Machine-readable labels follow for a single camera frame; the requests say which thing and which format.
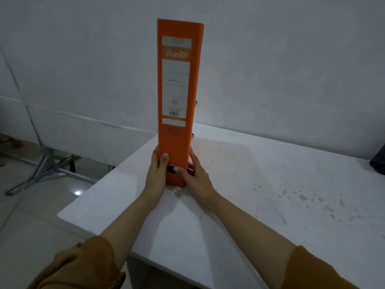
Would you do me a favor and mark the person's left forearm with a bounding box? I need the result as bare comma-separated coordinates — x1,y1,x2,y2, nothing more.
99,189,164,271

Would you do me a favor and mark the person's left hand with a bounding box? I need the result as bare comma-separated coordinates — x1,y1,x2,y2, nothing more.
145,144,170,196

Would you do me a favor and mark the person's right hand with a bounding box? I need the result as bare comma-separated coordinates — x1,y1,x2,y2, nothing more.
172,148,218,203

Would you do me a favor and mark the person's right forearm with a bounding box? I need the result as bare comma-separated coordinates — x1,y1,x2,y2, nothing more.
206,191,301,279

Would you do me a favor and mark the white table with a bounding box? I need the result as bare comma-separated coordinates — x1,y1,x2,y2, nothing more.
57,122,385,289

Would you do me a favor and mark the orange lever arch binder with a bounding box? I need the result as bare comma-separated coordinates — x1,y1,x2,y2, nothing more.
157,18,205,188

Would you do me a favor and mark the black object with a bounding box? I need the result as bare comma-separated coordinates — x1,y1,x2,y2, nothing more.
369,143,385,176

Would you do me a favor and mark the silver metal stand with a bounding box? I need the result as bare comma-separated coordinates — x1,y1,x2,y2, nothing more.
0,46,116,196

